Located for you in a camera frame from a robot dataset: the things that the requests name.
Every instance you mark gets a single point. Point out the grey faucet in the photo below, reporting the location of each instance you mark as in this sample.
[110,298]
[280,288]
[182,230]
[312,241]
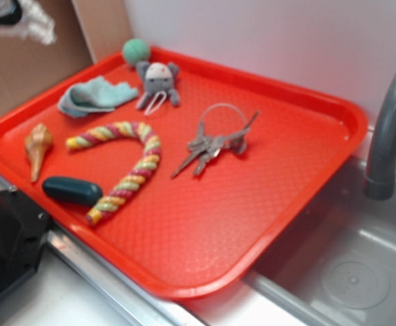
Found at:
[380,173]

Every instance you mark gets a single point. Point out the light blue cloth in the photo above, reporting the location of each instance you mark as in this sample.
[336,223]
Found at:
[95,96]

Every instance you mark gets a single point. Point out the bunch of metal keys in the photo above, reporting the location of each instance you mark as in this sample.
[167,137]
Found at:
[204,147]

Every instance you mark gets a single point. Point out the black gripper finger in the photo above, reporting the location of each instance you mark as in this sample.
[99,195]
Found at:
[10,12]

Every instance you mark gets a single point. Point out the grey sink basin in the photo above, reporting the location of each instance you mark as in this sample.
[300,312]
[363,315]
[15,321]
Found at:
[335,264]

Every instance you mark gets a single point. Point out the dark green oval case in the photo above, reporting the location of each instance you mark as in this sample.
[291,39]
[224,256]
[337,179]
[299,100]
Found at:
[75,191]

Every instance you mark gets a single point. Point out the white paper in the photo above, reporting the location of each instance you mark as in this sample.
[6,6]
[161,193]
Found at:
[35,24]

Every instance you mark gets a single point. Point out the green rubber ball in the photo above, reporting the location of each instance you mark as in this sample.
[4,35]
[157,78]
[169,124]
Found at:
[135,50]

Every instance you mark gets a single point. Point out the brown cardboard panel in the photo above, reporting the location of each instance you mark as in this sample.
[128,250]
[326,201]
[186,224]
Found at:
[86,32]

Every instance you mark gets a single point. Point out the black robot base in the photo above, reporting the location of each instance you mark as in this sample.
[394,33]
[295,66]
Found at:
[23,230]

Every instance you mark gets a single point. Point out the grey plush toy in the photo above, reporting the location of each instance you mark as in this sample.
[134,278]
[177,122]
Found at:
[158,85]

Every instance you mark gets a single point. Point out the orange spiral seashell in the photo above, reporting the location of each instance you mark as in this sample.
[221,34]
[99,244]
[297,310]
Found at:
[36,145]

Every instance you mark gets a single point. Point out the multicolour twisted rope toy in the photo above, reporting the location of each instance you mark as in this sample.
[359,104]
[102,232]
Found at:
[141,172]

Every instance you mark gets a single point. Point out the red plastic tray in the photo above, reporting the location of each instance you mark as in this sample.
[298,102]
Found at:
[190,236]

